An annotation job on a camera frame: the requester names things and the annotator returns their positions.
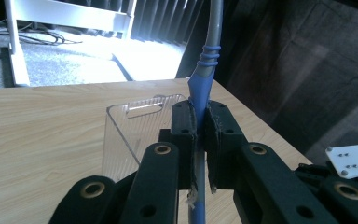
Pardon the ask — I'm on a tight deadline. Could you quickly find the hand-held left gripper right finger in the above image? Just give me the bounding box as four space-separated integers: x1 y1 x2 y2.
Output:
202 99 250 191

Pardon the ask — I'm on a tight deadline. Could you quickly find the blue toothbrush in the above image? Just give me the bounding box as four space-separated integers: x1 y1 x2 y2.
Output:
186 0 225 224

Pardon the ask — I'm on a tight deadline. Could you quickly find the tangle of cables under frame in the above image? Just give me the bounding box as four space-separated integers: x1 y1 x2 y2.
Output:
0 19 83 47

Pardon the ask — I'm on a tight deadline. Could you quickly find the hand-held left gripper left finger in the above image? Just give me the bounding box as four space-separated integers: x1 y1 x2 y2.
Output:
158 99 199 191

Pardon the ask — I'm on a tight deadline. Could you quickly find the clear plastic container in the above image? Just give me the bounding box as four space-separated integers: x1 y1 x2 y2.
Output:
101 93 188 184

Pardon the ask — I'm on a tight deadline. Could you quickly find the white metal table frame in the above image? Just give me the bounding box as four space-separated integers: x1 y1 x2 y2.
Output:
3 0 138 88

